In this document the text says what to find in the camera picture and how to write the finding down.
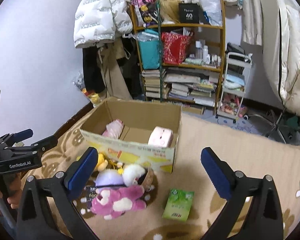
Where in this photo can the black hanging garment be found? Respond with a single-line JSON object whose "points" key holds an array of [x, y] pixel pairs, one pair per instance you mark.
{"points": [[91, 72]]}

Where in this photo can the black box with 40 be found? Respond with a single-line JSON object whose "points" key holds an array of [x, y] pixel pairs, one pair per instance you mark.
{"points": [[188, 13]]}

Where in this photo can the black Face tissue pack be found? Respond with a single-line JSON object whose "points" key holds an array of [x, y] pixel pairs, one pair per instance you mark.
{"points": [[88, 196]]}

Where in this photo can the yellow dog plush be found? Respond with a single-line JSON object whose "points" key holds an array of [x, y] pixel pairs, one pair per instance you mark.
{"points": [[104, 163]]}

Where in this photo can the stack of books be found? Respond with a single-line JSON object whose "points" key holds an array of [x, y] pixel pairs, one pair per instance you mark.
{"points": [[153, 83]]}

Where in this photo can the blonde wig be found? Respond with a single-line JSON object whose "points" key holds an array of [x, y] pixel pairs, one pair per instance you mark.
{"points": [[169, 11]]}

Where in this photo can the teal bag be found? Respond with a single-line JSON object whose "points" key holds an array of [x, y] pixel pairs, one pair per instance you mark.
{"points": [[148, 42]]}

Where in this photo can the cardboard box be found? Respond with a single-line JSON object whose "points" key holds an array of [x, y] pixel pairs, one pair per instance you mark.
{"points": [[139, 119]]}

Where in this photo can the plastic bag with toys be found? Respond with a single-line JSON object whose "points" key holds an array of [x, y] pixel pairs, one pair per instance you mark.
{"points": [[78, 82]]}

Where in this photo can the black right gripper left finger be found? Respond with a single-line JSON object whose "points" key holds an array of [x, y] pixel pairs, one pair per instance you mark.
{"points": [[35, 220]]}

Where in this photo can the red gift bag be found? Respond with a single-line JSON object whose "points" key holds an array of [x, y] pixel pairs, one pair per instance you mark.
{"points": [[175, 47]]}

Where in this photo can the pink bear plush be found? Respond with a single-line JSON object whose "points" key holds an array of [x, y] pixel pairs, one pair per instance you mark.
{"points": [[113, 203]]}

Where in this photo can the white plastic bag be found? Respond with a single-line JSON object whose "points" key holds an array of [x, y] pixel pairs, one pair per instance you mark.
{"points": [[212, 11]]}

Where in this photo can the pink swirl soft pillow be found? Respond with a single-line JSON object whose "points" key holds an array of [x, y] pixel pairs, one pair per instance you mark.
{"points": [[161, 137]]}

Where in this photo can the green tissue pack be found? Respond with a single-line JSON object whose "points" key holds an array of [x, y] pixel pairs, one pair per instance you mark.
{"points": [[178, 205]]}

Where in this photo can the white rolling cart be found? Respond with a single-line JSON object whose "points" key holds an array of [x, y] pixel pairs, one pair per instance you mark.
{"points": [[234, 85]]}

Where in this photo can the beige patterned rug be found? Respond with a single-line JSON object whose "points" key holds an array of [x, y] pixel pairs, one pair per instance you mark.
{"points": [[253, 154]]}

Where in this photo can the wooden bookshelf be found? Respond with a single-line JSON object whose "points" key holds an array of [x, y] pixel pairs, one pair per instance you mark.
{"points": [[220, 45]]}

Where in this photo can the purple black patterned bag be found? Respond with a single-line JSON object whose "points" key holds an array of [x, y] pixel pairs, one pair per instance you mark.
{"points": [[146, 12]]}

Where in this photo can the beige coat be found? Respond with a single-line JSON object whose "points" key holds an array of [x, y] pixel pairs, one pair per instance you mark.
{"points": [[111, 72]]}

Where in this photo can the cream office chair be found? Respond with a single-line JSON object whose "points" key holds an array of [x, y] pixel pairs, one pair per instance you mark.
{"points": [[281, 50]]}

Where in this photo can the white puffer jacket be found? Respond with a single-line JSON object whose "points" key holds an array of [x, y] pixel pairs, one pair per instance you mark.
{"points": [[98, 22]]}

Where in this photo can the pink plastic-wrapped soft toy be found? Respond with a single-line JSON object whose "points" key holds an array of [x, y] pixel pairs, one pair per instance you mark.
{"points": [[114, 129]]}

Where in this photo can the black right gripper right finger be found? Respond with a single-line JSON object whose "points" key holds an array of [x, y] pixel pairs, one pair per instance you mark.
{"points": [[264, 218]]}

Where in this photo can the purple white plush doll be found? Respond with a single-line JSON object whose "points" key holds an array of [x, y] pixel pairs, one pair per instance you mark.
{"points": [[132, 174]]}

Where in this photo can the person's left hand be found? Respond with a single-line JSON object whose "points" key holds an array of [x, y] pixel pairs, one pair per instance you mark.
{"points": [[15, 188]]}

